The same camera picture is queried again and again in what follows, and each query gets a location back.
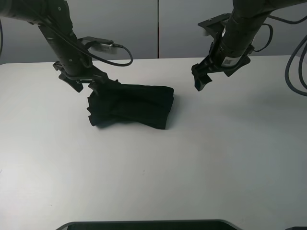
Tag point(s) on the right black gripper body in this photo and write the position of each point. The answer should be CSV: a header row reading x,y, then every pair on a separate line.
x,y
222,59

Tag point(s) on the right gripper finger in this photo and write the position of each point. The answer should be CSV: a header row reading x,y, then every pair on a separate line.
x,y
198,84
205,79

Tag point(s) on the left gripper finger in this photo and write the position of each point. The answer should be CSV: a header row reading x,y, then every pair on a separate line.
x,y
98,88
76,86

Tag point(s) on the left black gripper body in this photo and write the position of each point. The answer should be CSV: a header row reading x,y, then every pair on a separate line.
x,y
76,67

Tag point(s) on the black printed t-shirt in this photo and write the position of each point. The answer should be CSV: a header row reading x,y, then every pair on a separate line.
x,y
145,104

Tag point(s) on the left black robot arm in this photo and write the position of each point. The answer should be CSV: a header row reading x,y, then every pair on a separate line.
x,y
53,20

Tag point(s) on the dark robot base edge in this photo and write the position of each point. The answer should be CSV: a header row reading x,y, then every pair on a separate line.
x,y
151,225

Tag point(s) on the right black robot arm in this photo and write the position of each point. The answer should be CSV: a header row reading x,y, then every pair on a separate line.
x,y
233,34

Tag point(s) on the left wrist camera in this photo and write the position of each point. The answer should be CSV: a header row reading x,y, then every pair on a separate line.
x,y
98,45

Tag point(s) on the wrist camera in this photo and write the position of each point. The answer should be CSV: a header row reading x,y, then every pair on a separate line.
x,y
215,25
98,45

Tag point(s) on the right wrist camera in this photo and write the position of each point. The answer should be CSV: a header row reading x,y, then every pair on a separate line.
x,y
215,25

